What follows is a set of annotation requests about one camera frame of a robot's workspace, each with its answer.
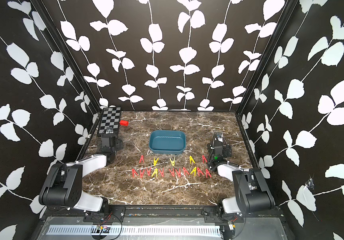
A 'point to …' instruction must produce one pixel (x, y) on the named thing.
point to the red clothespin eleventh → (142, 157)
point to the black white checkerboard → (110, 118)
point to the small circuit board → (101, 229)
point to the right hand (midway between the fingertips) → (220, 141)
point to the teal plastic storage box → (167, 141)
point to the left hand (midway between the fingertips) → (111, 138)
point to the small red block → (124, 123)
